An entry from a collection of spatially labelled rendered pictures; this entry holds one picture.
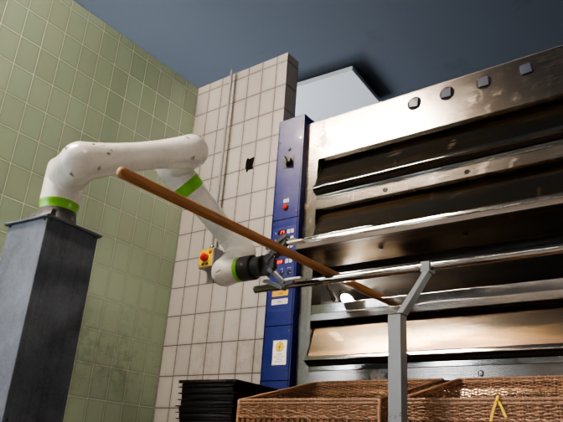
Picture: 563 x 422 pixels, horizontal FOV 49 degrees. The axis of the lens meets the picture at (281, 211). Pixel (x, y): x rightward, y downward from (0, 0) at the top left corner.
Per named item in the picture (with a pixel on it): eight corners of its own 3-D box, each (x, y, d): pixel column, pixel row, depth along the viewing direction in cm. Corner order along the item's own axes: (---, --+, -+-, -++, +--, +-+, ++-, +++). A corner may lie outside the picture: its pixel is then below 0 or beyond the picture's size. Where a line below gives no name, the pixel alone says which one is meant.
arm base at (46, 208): (-1, 229, 206) (3, 213, 208) (37, 243, 217) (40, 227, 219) (49, 218, 192) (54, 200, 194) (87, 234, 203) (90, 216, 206)
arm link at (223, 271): (214, 294, 232) (200, 270, 229) (230, 275, 242) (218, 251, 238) (242, 290, 224) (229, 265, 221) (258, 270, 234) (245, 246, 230)
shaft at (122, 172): (121, 174, 152) (122, 163, 153) (113, 177, 154) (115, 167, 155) (420, 318, 277) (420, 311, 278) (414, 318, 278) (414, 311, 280)
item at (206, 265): (207, 272, 312) (209, 254, 316) (221, 270, 306) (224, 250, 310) (197, 268, 307) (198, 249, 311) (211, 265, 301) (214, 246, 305)
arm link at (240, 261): (232, 277, 221) (235, 253, 224) (252, 285, 229) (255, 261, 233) (245, 275, 217) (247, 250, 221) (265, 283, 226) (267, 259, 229)
